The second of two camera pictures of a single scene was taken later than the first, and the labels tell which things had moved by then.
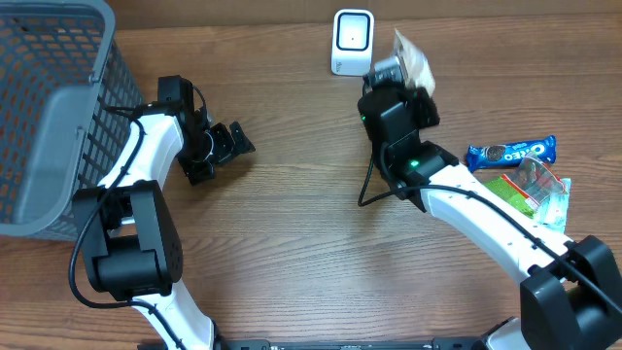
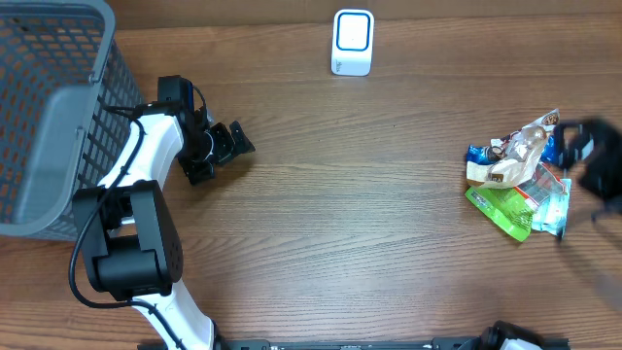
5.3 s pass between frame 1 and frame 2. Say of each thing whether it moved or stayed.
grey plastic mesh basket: stayed
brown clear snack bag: moved
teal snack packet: stayed
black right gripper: moved
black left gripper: stayed
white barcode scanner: stayed
